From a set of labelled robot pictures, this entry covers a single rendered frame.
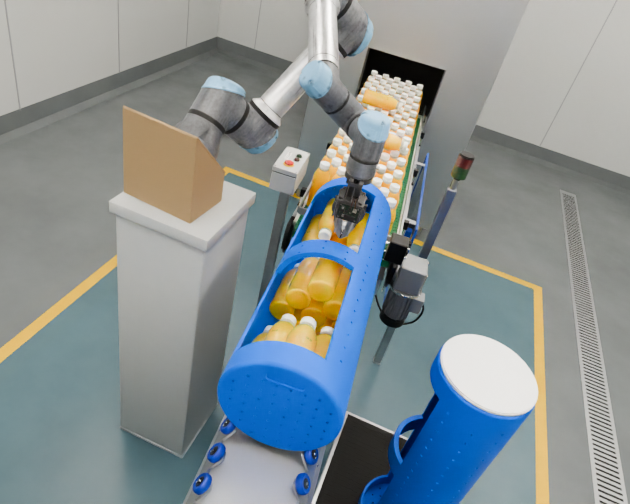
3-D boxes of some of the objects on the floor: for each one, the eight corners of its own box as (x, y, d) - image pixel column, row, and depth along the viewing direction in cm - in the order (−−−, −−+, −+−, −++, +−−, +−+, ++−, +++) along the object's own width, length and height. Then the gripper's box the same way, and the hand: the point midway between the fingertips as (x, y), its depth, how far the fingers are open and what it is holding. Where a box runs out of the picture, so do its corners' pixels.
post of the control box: (248, 346, 264) (281, 181, 205) (250, 341, 267) (284, 177, 208) (255, 349, 264) (291, 184, 205) (257, 343, 267) (293, 180, 208)
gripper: (338, 176, 124) (319, 245, 136) (373, 187, 123) (351, 255, 136) (345, 162, 130) (326, 228, 143) (378, 172, 130) (356, 238, 142)
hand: (341, 232), depth 141 cm, fingers closed
